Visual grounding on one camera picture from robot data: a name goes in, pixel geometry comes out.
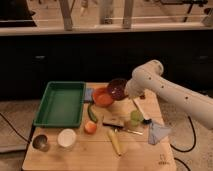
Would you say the dark maroon bowl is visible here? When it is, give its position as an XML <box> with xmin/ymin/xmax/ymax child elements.
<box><xmin>107</xmin><ymin>78</ymin><xmax>127</xmax><ymax>101</ymax></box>

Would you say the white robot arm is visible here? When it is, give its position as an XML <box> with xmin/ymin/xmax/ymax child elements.
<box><xmin>124</xmin><ymin>60</ymin><xmax>213</xmax><ymax>130</ymax></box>

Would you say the green plastic tray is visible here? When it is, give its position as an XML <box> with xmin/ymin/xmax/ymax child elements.
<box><xmin>34</xmin><ymin>81</ymin><xmax>86</xmax><ymax>128</ymax></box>

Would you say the orange bowl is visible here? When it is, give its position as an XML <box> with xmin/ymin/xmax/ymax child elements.
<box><xmin>92</xmin><ymin>87</ymin><xmax>114</xmax><ymax>107</ymax></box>

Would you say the blue sponge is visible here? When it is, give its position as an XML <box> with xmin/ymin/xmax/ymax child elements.
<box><xmin>84</xmin><ymin>88</ymin><xmax>94</xmax><ymax>103</ymax></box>

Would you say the green cucumber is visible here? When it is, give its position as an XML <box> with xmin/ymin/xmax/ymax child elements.
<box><xmin>87</xmin><ymin>104</ymin><xmax>98</xmax><ymax>123</ymax></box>

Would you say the green cup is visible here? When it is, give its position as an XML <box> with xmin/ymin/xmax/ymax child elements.
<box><xmin>130</xmin><ymin>110</ymin><xmax>144</xmax><ymax>126</ymax></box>

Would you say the orange fruit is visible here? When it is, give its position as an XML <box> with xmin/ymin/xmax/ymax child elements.
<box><xmin>84</xmin><ymin>121</ymin><xmax>97</xmax><ymax>134</ymax></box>

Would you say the light blue cloth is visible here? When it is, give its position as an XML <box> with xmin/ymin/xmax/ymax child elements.
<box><xmin>148</xmin><ymin>121</ymin><xmax>171</xmax><ymax>145</ymax></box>

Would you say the small metal cup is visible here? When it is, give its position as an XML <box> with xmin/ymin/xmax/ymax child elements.
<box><xmin>32</xmin><ymin>134</ymin><xmax>49</xmax><ymax>152</ymax></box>

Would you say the black handled knife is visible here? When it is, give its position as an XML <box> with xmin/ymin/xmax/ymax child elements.
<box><xmin>102</xmin><ymin>123</ymin><xmax>143</xmax><ymax>135</ymax></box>

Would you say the white handled brush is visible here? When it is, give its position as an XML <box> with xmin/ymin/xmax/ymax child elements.
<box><xmin>133</xmin><ymin>98</ymin><xmax>152</xmax><ymax>125</ymax></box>

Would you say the black cable right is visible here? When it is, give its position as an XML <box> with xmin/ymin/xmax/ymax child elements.
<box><xmin>170</xmin><ymin>114</ymin><xmax>198</xmax><ymax>154</ymax></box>

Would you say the black cable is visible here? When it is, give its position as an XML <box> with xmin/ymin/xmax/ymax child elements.
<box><xmin>170</xmin><ymin>114</ymin><xmax>198</xmax><ymax>154</ymax></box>
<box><xmin>0</xmin><ymin>112</ymin><xmax>31</xmax><ymax>144</ymax></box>

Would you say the black cable left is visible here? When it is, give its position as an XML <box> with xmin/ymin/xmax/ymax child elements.
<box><xmin>0</xmin><ymin>112</ymin><xmax>31</xmax><ymax>144</ymax></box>

